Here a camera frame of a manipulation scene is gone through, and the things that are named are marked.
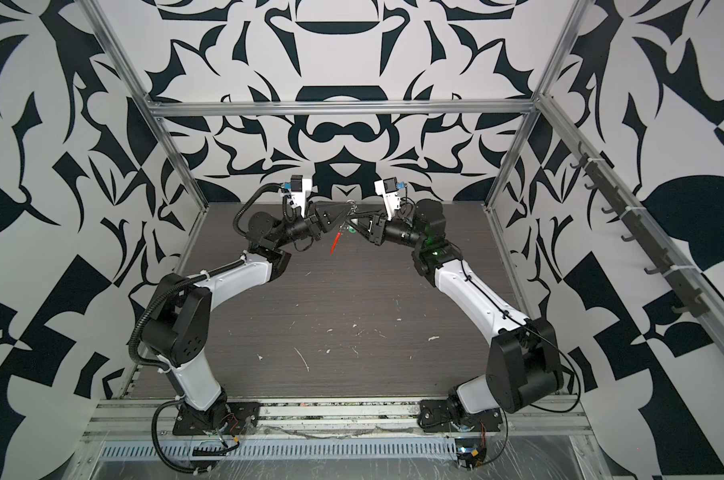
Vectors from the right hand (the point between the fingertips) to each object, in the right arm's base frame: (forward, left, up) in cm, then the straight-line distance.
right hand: (349, 220), depth 69 cm
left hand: (+2, -1, +4) cm, 4 cm away
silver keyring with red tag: (-1, +1, -2) cm, 2 cm away
